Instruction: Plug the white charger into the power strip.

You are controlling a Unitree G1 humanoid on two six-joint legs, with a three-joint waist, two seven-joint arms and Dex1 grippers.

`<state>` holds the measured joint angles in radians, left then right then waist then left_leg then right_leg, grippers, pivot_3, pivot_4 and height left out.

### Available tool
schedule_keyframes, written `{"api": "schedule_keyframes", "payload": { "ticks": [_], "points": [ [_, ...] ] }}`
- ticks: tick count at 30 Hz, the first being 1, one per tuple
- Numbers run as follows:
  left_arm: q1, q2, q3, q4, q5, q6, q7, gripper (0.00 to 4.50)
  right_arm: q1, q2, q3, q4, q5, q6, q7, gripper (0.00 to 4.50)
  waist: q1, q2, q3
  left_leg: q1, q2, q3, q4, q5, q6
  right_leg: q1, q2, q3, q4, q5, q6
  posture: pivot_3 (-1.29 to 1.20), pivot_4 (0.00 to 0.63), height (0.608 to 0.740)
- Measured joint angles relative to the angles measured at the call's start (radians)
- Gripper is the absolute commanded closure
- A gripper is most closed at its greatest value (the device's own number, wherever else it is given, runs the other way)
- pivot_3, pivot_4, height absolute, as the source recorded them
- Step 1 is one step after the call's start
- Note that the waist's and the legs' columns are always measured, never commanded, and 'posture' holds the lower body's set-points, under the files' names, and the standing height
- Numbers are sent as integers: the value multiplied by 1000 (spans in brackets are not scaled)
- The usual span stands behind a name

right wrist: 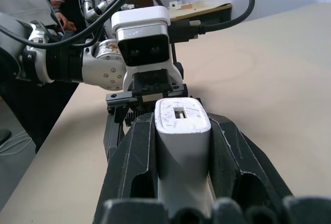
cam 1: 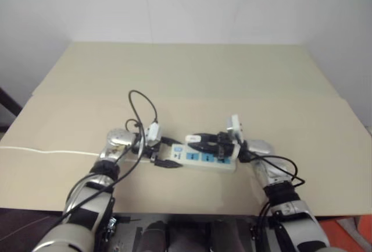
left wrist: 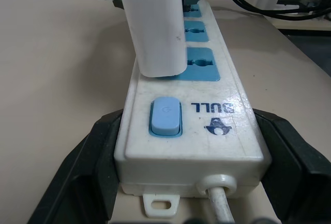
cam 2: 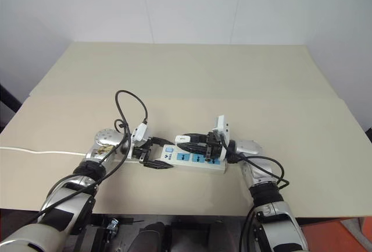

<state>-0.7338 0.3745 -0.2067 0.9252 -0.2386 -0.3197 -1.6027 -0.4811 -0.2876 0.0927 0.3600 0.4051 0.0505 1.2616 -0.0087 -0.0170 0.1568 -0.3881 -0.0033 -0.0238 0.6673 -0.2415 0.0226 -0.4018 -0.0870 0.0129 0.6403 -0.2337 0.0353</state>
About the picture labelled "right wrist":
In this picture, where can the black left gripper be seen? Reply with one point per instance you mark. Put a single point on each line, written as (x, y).
(151, 81)

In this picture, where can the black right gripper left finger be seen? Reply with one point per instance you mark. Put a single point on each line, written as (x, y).
(129, 156)

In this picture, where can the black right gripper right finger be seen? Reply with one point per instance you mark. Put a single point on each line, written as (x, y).
(232, 156)

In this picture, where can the white charger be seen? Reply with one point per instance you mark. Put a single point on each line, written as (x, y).
(182, 151)

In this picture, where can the bare person hand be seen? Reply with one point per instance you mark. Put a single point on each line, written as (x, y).
(66, 22)

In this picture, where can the black floor object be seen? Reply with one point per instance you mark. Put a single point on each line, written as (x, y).
(4, 136)

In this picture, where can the silver background robot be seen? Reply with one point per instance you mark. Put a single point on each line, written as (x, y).
(91, 5)

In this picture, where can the small white blocks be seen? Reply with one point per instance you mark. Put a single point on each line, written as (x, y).
(177, 4)

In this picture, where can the wooden board table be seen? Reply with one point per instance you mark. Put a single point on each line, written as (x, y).
(204, 10)

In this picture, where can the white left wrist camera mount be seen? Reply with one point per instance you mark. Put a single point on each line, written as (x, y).
(141, 21)

